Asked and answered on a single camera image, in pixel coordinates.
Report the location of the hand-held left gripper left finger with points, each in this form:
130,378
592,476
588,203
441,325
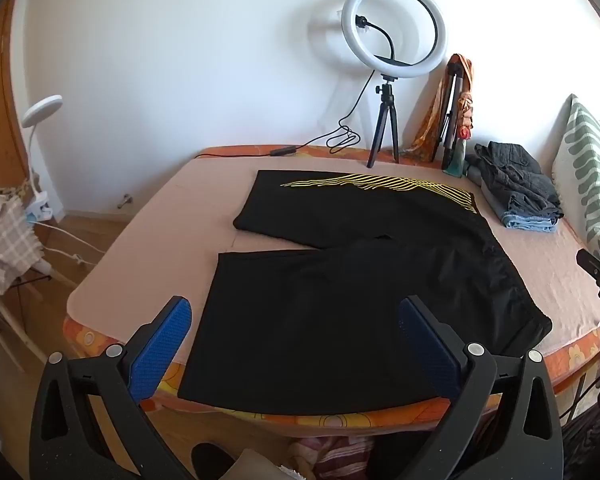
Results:
160,345

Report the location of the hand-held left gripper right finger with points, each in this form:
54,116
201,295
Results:
430,350

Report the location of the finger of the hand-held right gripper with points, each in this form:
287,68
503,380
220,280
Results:
592,262

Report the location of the black pants with yellow stripes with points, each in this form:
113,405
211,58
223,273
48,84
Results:
330,310

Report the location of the dark grey folded pants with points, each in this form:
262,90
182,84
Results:
520,175

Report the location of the light blue folded jeans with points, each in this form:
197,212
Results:
527,222

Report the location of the green and white patterned pillow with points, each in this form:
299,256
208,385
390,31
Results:
595,170

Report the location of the black shoe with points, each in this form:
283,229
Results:
212,462

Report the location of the bed with pink sheet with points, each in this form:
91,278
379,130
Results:
180,210

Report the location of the pink striped cloth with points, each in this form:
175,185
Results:
335,460

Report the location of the metal door stop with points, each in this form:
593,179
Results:
125,201

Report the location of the light wooden chair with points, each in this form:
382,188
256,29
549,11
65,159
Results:
0,320

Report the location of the pale green bottle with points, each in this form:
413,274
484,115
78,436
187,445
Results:
459,160

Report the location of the dark patterned cloth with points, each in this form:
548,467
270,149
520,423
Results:
592,445

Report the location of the plaid cloth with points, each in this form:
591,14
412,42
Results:
10,240

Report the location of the folded black tripod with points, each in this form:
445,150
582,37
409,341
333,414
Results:
452,110

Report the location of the orange patterned scarf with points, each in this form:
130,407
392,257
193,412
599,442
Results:
425,130

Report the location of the small black tripod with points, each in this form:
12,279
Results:
389,97

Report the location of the white clamp desk lamp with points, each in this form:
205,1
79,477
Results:
42,109

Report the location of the black gooseneck phone holder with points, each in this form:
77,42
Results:
395,61

